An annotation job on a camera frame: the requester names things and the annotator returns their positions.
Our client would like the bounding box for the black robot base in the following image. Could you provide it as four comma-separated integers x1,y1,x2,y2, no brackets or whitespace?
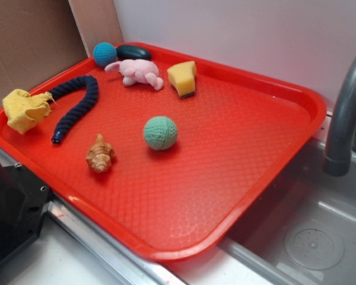
0,164,51,267

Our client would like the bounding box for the green rubber ball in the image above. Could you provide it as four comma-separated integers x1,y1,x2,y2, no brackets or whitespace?
143,116,178,151

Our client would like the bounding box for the blue crocheted ball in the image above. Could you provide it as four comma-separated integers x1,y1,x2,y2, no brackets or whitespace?
93,42,117,67

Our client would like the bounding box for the red plastic tray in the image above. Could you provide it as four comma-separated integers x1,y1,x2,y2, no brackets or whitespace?
0,58,326,261

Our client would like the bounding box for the yellow sponge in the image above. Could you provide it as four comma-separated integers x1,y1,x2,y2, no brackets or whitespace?
167,61,197,98

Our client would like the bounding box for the brown seashell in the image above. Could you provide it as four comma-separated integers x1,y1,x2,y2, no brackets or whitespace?
85,134,116,173

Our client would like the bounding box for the pink plush bunny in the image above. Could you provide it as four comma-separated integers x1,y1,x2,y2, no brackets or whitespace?
104,59,164,91

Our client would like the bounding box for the dark teal oval object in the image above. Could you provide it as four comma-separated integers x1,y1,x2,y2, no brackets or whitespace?
116,45,151,60

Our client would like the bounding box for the grey plastic sink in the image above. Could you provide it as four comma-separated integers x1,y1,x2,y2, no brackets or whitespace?
169,120,356,284

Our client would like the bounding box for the yellow cloth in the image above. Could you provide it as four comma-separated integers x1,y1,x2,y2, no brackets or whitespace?
2,89,54,135

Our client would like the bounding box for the grey toy faucet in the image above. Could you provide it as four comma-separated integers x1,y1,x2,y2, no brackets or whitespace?
322,57,356,176

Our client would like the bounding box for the brown cardboard panel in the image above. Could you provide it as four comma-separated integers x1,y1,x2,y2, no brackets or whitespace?
0,1,123,107

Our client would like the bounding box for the navy blue braided rope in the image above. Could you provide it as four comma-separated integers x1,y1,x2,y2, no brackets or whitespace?
49,75,100,146

